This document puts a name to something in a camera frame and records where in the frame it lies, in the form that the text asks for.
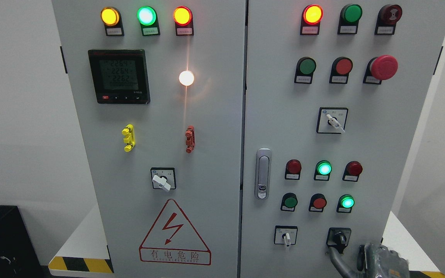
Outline black rotary knob switch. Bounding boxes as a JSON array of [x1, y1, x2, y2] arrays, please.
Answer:
[[326, 227, 352, 254]]

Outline red terminal connector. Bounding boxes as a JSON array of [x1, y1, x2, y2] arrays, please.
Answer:
[[184, 125, 195, 154]]

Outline white lit indicator light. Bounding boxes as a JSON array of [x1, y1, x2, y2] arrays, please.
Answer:
[[178, 70, 195, 86]]

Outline dark red indicator light left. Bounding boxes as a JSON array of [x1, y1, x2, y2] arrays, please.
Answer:
[[284, 159, 302, 181]]

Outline dark red indicator light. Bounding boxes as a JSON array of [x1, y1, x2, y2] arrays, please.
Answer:
[[342, 161, 363, 182], [284, 159, 302, 181]]

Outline grey left cabinet door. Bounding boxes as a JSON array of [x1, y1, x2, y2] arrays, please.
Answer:
[[52, 0, 246, 278]]

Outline grey cabinet door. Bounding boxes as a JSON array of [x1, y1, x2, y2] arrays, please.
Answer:
[[52, 0, 246, 278], [240, 0, 445, 278]]

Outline green push button lower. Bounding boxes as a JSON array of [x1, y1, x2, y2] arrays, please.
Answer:
[[280, 192, 298, 212]]

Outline green push button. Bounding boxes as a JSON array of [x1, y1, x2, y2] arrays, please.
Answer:
[[280, 192, 298, 212], [294, 57, 316, 84]]

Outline yellow terminal connector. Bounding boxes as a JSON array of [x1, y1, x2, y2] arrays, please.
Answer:
[[122, 124, 136, 153]]

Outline green lit indicator light middle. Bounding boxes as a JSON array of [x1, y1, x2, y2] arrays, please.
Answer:
[[314, 160, 332, 181]]

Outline green lit indicator light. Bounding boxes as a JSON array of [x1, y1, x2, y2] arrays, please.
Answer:
[[314, 160, 332, 181], [137, 6, 160, 36], [336, 194, 355, 214]]

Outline green push button upper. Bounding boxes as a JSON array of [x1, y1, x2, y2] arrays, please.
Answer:
[[294, 57, 316, 84]]

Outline red electric hazard warning sticker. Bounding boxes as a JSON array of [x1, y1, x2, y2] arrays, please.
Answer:
[[139, 199, 212, 265]]

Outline red push button lower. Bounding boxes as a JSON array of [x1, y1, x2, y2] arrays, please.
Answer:
[[309, 193, 327, 212]]

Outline red push button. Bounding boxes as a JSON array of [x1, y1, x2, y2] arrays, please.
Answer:
[[309, 193, 327, 212], [329, 56, 353, 84]]

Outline black digital power meter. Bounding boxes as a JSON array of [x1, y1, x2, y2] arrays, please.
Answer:
[[88, 49, 150, 105]]

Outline grey right cabinet door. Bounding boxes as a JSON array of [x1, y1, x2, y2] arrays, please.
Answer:
[[240, 0, 445, 278]]

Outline red-orange indicator light left door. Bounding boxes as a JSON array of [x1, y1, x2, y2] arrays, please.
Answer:
[[173, 6, 194, 36]]

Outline dark red indicator light right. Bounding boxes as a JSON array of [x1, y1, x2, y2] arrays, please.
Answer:
[[342, 161, 363, 182]]

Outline green lit indicator light lower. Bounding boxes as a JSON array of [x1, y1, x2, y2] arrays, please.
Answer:
[[336, 194, 355, 214]]

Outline red push button upper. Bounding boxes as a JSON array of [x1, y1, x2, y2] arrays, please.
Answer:
[[329, 56, 353, 84]]

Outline red lit indicator light right door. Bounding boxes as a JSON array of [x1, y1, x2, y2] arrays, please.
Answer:
[[300, 5, 323, 36]]

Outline yellow indicator light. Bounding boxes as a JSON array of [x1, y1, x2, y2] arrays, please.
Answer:
[[100, 7, 125, 36]]

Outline green unlit indicator light top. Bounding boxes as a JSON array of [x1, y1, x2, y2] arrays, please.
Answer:
[[337, 4, 363, 35]]

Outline red emergency stop mushroom button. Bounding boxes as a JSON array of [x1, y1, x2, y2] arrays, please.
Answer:
[[363, 55, 398, 85]]

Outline white platform with hazard stripes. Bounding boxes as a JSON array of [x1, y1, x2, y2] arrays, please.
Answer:
[[47, 205, 445, 278]]

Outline dark red buzzer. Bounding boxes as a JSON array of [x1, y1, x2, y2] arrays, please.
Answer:
[[375, 5, 403, 35]]

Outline black box on floor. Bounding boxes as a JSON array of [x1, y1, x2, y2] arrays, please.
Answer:
[[0, 205, 44, 278]]

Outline silver door handle lock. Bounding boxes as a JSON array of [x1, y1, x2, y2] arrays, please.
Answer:
[[255, 148, 272, 200]]

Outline white selector switch left door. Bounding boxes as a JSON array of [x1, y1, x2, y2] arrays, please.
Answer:
[[150, 167, 177, 192]]

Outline white selector switch upper right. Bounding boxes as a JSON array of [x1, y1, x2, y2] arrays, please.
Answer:
[[316, 107, 348, 134]]

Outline white selector switch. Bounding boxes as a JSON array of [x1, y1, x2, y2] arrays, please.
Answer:
[[316, 107, 348, 134], [274, 225, 298, 247]]

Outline white selector switch lower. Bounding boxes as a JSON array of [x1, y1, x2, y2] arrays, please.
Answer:
[[274, 225, 298, 247]]

